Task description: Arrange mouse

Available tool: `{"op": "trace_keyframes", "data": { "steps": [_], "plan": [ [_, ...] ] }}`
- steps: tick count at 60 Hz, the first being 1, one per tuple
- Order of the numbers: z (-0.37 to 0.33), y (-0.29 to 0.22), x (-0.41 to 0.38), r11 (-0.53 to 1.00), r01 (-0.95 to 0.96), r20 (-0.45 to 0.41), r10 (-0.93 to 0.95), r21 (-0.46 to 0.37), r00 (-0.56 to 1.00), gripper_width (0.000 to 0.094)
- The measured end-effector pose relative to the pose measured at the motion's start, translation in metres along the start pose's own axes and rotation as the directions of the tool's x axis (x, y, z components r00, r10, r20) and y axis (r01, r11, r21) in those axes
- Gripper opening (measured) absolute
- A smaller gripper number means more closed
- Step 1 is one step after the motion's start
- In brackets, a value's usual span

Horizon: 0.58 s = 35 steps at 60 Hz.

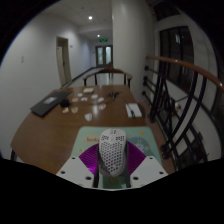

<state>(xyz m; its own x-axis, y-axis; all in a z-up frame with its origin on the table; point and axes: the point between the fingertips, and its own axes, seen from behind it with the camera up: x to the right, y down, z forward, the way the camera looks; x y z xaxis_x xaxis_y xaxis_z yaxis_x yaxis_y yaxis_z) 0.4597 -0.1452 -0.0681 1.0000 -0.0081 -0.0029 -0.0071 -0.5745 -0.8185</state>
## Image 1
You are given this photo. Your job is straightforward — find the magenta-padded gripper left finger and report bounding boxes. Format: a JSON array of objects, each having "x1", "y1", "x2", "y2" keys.
[{"x1": 55, "y1": 143, "x2": 101, "y2": 189}]

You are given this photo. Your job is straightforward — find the flat white box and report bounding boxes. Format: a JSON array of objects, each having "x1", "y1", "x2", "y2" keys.
[{"x1": 82, "y1": 87, "x2": 96, "y2": 95}]

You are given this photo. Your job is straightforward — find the white notebook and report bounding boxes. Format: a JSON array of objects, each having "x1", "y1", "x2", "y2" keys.
[{"x1": 124, "y1": 102, "x2": 143, "y2": 119}]

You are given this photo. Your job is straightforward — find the white perforated computer mouse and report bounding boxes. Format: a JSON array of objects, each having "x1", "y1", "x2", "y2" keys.
[{"x1": 98, "y1": 127, "x2": 128, "y2": 178}]

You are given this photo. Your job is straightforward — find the glass double door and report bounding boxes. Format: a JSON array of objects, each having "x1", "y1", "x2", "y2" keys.
[{"x1": 95, "y1": 44, "x2": 114, "y2": 67}]

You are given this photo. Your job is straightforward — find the dark closed laptop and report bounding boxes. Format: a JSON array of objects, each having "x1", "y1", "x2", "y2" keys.
[{"x1": 29, "y1": 91, "x2": 73, "y2": 118}]

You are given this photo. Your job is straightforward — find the small black box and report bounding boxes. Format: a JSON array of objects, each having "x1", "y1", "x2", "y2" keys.
[{"x1": 59, "y1": 98, "x2": 71, "y2": 109}]

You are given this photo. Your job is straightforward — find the white side door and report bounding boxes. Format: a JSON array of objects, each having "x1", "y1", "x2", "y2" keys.
[{"x1": 55, "y1": 36, "x2": 73, "y2": 89}]

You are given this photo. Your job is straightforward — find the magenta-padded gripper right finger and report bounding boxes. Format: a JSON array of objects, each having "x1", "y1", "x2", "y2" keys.
[{"x1": 124, "y1": 142, "x2": 169, "y2": 189}]

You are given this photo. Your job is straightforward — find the black cable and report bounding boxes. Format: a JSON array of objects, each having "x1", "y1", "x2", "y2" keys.
[{"x1": 106, "y1": 91, "x2": 122, "y2": 102}]

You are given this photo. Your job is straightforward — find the dark framed window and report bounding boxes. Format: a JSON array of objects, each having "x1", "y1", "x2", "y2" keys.
[{"x1": 158, "y1": 25, "x2": 197, "y2": 86}]

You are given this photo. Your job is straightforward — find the black railing with wooden handrail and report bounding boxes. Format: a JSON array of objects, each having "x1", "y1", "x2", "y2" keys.
[{"x1": 142, "y1": 54, "x2": 224, "y2": 172}]

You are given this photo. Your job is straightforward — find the wooden armchair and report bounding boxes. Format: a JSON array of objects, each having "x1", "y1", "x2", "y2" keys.
[{"x1": 82, "y1": 67, "x2": 134, "y2": 90}]

